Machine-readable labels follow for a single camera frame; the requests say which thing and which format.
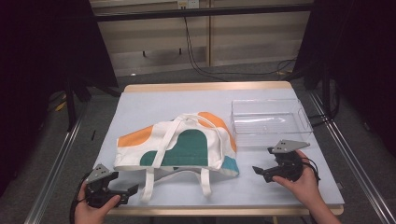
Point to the white orange green tote bag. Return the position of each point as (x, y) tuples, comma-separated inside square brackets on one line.
[(186, 149)]

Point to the white wall socket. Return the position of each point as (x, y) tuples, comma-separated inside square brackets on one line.
[(188, 3)]

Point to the black horizontal bar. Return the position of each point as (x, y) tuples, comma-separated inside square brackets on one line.
[(202, 12)]

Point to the black metal stand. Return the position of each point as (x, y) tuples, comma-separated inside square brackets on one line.
[(326, 93), (71, 105)]

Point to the metal floor rail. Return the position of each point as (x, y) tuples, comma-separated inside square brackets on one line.
[(53, 174), (355, 168)]

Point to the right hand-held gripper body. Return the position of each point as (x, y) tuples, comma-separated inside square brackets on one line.
[(288, 161)]

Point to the clear plastic container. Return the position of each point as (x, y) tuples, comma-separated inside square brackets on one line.
[(264, 124)]

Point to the light blue table mat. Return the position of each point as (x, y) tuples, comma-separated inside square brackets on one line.
[(155, 102)]

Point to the person's left hand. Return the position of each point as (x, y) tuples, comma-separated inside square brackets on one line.
[(90, 214)]

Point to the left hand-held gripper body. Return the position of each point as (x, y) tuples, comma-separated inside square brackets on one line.
[(97, 186)]

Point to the black curtain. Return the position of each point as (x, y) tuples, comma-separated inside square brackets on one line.
[(37, 62), (361, 62)]

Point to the person's right hand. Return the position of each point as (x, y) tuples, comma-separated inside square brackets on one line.
[(306, 186)]

